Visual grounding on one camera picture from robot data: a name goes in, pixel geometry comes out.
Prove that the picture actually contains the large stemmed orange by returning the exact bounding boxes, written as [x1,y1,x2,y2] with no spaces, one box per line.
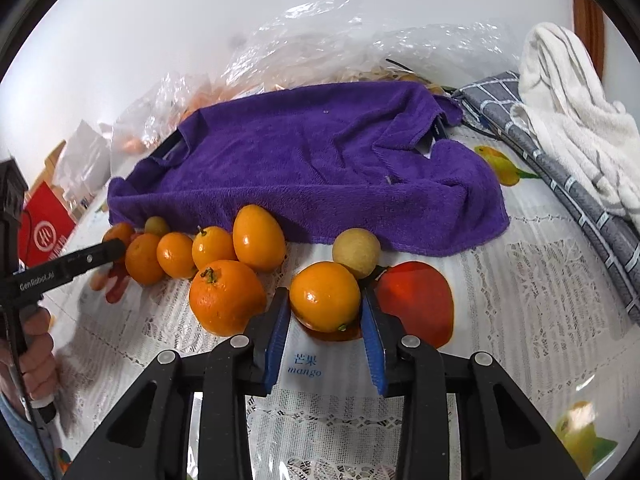
[189,260,267,337]

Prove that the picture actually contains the small reddish orange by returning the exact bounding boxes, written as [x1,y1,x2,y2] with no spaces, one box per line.
[102,222,136,247]

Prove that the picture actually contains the left hand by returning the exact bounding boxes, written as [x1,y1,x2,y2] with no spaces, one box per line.
[1,307,58,417]

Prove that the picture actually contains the white striped towel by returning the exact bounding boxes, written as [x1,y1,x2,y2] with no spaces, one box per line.
[510,23,639,226]

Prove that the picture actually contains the tan round longan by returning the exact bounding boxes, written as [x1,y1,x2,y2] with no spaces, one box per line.
[332,228,381,280]

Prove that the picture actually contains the small orange left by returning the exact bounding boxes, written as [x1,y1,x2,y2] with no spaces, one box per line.
[125,233,165,286]

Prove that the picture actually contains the grey checked cloth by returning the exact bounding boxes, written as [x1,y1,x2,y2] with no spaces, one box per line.
[452,72,639,323]

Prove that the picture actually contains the clear plastic bag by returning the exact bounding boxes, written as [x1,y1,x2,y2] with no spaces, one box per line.
[110,0,520,171]

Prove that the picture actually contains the red paper bag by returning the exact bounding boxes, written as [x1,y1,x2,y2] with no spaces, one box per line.
[18,182,76,268]

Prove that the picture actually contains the small round orange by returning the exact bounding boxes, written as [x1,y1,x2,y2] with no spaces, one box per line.
[156,232,196,280]

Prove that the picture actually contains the black tray under towel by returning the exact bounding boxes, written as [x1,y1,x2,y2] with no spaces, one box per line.
[150,130,184,160]

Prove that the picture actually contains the oval orange kumquat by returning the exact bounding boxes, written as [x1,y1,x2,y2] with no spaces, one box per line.
[232,204,286,273]

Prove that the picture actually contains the purple towel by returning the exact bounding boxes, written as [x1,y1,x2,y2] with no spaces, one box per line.
[107,81,509,257]

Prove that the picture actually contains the small green-brown longan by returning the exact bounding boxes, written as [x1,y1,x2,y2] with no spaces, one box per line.
[143,216,171,237]

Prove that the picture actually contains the small stemmed orange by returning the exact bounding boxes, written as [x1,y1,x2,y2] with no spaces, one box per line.
[192,226,236,270]

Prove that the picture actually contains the brown wooden door frame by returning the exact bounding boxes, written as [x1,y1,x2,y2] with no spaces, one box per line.
[573,0,605,79]

